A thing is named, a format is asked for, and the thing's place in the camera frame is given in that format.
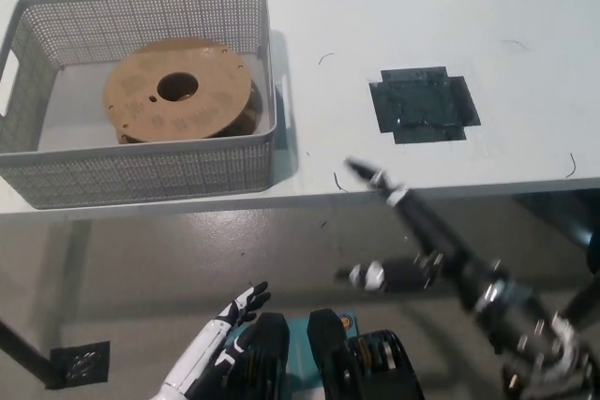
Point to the black table leg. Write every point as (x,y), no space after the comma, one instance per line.
(23,353)
(583,299)

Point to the grey perforated plastic basket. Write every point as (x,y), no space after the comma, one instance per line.
(140,170)

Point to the black teal robot body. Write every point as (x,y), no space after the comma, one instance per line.
(328,348)

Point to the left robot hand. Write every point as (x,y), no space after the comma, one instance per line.
(201,353)

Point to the brown cardboard filament spool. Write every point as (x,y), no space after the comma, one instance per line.
(206,109)

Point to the thin dark filament scrap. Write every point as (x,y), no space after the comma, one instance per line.
(515,43)
(322,58)
(573,166)
(336,182)

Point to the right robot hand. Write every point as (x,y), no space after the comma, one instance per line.
(431,226)

